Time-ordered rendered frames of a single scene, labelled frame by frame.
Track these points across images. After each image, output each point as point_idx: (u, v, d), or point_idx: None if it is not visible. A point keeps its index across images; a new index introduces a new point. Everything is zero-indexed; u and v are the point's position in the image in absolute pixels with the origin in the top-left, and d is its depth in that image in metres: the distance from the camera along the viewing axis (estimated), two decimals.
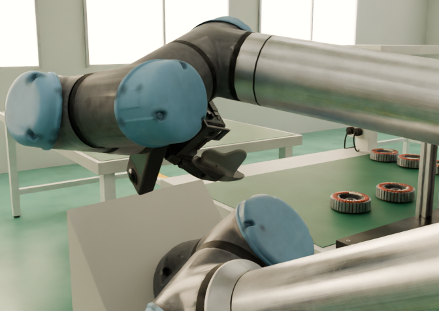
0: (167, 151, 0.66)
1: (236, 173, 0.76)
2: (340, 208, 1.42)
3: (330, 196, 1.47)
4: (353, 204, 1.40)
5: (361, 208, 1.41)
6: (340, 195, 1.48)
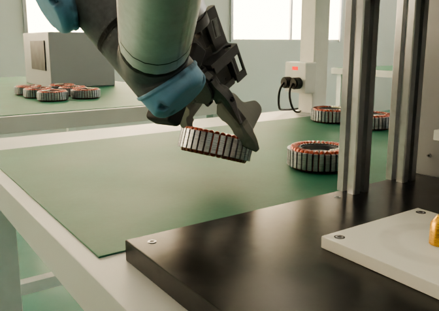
0: (201, 67, 0.70)
1: (251, 146, 0.74)
2: (189, 142, 0.73)
3: None
4: (213, 136, 0.72)
5: (228, 147, 0.72)
6: None
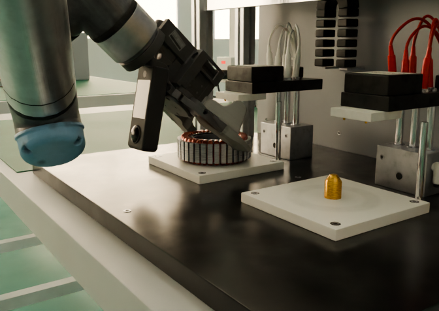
0: (169, 86, 0.69)
1: (242, 146, 0.73)
2: (182, 153, 0.75)
3: (181, 134, 0.80)
4: (200, 147, 0.73)
5: (217, 154, 0.72)
6: (201, 134, 0.80)
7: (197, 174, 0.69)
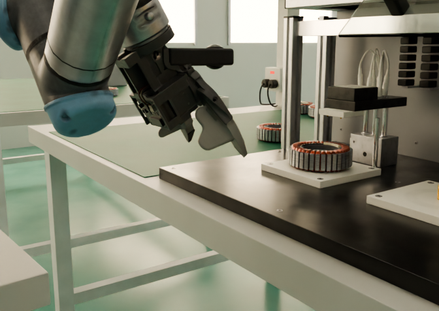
0: None
1: (190, 136, 0.83)
2: (296, 162, 0.89)
3: (290, 145, 0.93)
4: (315, 157, 0.86)
5: (330, 163, 0.86)
6: (306, 145, 0.94)
7: (317, 180, 0.83)
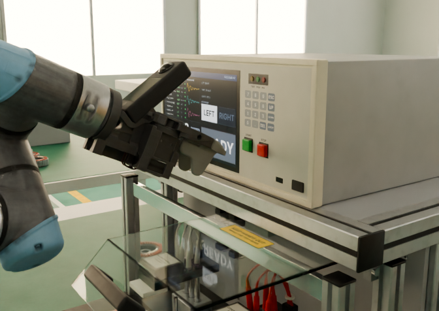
0: None
1: None
2: None
3: None
4: None
5: None
6: None
7: None
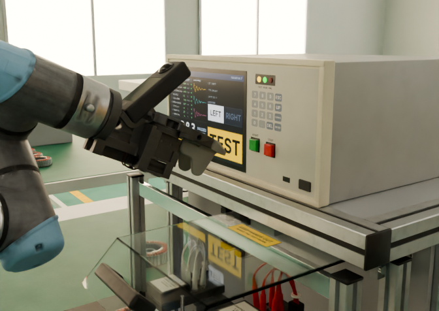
0: None
1: None
2: None
3: None
4: None
5: None
6: None
7: None
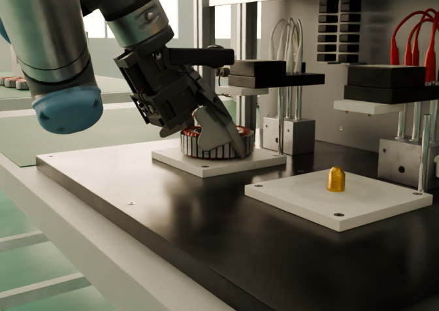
0: None
1: None
2: (185, 147, 0.75)
3: (184, 129, 0.80)
4: None
5: (221, 148, 0.73)
6: None
7: (200, 168, 0.69)
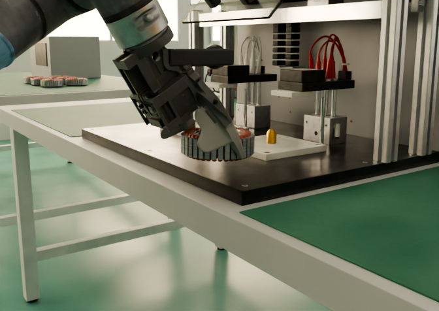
0: None
1: None
2: (185, 149, 0.75)
3: (185, 130, 0.80)
4: None
5: (221, 150, 0.73)
6: None
7: None
